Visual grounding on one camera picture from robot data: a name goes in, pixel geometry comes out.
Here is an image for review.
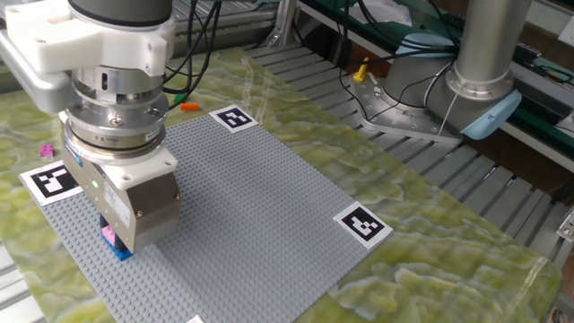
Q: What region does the silver Schunk gripper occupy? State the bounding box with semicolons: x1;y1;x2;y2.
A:
61;150;184;255

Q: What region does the pink Lego brick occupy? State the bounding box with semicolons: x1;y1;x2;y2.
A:
100;223;118;247

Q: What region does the blue Lego brick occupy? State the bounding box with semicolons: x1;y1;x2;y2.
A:
100;232;135;263

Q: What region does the grey Lego baseplate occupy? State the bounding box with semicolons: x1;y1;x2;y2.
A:
18;103;395;323

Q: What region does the yellow plastic cone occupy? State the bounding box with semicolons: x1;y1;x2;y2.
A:
352;57;370;83

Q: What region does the green marble pattern board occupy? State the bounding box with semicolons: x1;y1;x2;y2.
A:
0;47;564;323

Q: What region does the black sensor cable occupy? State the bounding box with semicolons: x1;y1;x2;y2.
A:
168;0;224;111

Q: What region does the black cable with green plug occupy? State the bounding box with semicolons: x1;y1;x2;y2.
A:
161;0;201;96

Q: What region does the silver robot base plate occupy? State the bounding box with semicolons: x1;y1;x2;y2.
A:
349;74;463;145

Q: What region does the metal corner bracket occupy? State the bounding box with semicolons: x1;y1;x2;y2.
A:
555;208;574;243

